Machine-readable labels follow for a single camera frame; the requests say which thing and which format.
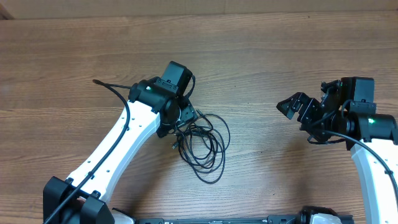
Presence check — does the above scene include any black USB cable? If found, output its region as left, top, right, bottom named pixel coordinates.
left=172, top=108, right=231, bottom=185

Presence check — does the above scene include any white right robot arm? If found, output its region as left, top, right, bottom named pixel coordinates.
left=276, top=77, right=397, bottom=223

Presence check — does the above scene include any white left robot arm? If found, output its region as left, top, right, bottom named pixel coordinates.
left=43, top=61, right=198, bottom=223

